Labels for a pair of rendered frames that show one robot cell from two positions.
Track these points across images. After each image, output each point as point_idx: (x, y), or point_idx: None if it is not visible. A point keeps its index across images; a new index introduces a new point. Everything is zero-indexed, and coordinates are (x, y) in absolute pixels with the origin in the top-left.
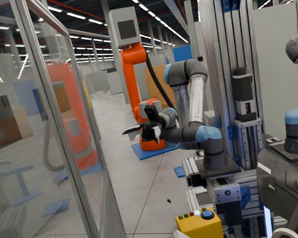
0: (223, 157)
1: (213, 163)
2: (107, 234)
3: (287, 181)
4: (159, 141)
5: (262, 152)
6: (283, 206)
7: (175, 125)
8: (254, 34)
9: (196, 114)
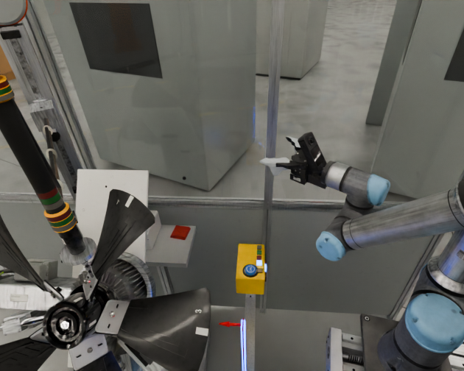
0: (396, 358)
1: (384, 336)
2: (305, 214)
3: (119, 219)
4: (272, 172)
5: (144, 209)
6: (110, 208)
7: (353, 206)
8: None
9: (354, 222)
